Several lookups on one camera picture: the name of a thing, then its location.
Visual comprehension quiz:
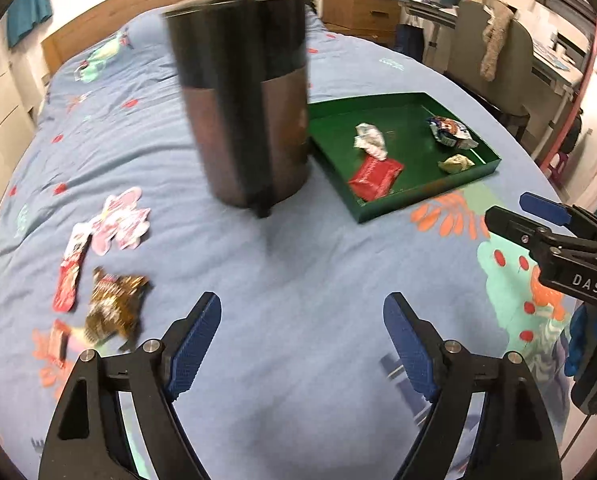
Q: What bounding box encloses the wooden dresser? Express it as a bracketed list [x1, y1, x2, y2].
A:
[321, 0, 404, 46]

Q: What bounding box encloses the beige candy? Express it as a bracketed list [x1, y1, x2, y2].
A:
[437, 154, 475, 173]

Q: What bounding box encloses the beige chair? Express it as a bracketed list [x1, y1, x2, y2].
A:
[436, 0, 534, 138]

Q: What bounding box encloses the red and clear candy packet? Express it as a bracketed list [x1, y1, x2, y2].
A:
[46, 319, 72, 365]

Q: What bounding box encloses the large pink cartoon snack packet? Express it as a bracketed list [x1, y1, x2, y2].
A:
[89, 186, 144, 252]

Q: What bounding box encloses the small pink snack packet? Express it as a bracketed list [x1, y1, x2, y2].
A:
[118, 207, 152, 251]

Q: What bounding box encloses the green tray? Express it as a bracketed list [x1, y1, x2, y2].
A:
[306, 91, 503, 224]

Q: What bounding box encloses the clear cartoon candy packet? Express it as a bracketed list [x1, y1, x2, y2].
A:
[353, 122, 390, 162]

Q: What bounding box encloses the brown snack packet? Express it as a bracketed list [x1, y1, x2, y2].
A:
[81, 266, 153, 353]

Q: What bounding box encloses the red and white snack packet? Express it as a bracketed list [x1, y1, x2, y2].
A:
[52, 222, 92, 313]

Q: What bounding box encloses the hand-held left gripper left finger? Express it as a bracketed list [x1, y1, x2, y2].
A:
[38, 291, 222, 480]

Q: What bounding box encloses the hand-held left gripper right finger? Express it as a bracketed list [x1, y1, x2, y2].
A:
[383, 291, 563, 480]

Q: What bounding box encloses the white and brown cookie packet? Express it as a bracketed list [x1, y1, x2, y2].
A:
[426, 116, 479, 150]

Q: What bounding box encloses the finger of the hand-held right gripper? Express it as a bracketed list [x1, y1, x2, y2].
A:
[485, 206, 547, 248]
[519, 192, 579, 226]

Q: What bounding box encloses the white desk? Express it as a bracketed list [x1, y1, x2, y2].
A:
[529, 25, 597, 131]

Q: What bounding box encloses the teal curtain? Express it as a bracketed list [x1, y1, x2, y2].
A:
[6, 0, 53, 48]

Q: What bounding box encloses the black and copper trash can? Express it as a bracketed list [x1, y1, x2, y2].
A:
[162, 0, 313, 220]

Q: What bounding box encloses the person's right hand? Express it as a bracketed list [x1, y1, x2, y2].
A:
[565, 304, 597, 411]

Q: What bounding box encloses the wooden headboard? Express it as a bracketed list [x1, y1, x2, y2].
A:
[41, 0, 269, 73]

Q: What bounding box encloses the pink hoop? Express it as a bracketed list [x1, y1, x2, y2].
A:
[539, 15, 597, 171]

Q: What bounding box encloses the grey desk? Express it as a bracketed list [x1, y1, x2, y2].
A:
[403, 0, 479, 61]

